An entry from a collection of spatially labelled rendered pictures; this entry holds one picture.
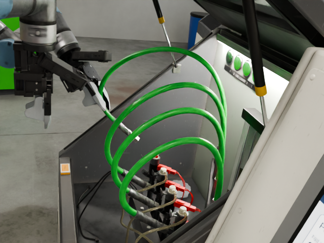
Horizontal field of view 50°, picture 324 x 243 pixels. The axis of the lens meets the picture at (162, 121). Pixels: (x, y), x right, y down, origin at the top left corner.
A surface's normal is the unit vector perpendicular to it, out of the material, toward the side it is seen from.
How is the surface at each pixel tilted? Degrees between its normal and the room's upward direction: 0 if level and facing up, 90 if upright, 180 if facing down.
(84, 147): 90
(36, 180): 0
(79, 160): 90
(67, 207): 0
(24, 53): 90
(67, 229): 0
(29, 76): 90
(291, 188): 76
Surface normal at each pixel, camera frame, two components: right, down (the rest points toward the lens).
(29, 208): 0.13, -0.90
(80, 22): 0.33, 0.44
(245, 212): -0.90, -0.21
